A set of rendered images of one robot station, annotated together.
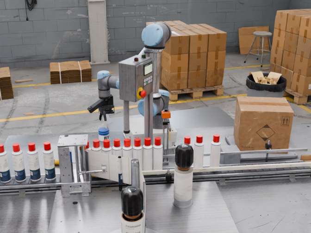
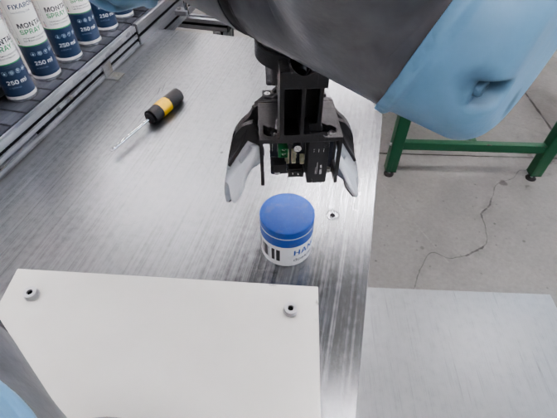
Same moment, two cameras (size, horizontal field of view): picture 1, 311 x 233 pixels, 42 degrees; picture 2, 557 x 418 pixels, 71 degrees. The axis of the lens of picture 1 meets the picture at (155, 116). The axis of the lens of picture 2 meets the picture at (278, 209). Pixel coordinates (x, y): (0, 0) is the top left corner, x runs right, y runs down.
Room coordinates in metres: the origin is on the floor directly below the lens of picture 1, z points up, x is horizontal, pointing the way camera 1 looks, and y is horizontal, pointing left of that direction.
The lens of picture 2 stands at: (2.45, 0.02, 1.26)
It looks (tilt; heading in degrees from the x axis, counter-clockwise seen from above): 47 degrees down; 109
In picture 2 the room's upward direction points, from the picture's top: straight up
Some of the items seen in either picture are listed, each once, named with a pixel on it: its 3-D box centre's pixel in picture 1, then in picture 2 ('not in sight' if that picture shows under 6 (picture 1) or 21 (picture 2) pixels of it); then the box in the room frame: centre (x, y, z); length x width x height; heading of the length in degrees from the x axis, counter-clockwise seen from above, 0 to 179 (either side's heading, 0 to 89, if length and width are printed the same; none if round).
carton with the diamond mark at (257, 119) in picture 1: (261, 124); not in sight; (2.25, -0.65, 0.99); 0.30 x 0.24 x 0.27; 85
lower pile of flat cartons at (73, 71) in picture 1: (70, 71); not in sight; (6.25, 1.37, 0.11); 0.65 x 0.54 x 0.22; 104
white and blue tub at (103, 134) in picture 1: (103, 134); (286, 230); (2.35, 0.33, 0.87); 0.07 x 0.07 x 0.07
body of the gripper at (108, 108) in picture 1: (106, 104); (297, 108); (2.36, 0.31, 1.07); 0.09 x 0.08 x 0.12; 113
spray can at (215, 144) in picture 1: (215, 152); not in sight; (1.89, -0.32, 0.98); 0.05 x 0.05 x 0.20
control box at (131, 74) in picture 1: (136, 78); not in sight; (1.92, 0.10, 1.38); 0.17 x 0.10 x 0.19; 151
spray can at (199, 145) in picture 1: (198, 153); not in sight; (1.88, -0.23, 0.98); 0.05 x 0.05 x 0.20
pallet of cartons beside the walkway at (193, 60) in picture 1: (183, 57); not in sight; (5.90, -0.41, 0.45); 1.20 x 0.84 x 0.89; 18
